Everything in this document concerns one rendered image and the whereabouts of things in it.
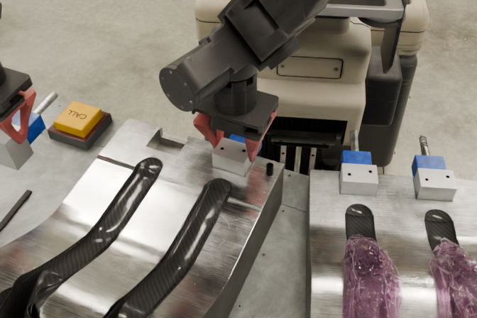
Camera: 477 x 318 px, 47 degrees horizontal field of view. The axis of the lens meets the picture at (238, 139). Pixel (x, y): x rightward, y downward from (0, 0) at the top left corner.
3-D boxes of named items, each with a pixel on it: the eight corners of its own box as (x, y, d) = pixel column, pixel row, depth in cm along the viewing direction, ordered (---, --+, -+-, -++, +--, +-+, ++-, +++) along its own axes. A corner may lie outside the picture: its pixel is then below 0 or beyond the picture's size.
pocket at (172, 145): (162, 143, 87) (160, 126, 85) (192, 152, 86) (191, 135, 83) (148, 162, 84) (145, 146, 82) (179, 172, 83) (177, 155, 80)
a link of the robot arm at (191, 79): (307, 41, 60) (260, -22, 59) (238, 93, 54) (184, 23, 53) (255, 83, 70) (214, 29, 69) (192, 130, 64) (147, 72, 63)
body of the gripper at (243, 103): (261, 138, 70) (262, 93, 65) (189, 116, 73) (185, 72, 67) (279, 106, 74) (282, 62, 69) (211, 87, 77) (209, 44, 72)
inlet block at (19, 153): (47, 103, 86) (36, 76, 82) (73, 111, 85) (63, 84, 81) (-10, 161, 78) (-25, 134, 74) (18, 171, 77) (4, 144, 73)
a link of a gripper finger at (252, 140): (258, 179, 75) (259, 130, 69) (211, 165, 78) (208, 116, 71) (275, 147, 80) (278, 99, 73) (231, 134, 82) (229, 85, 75)
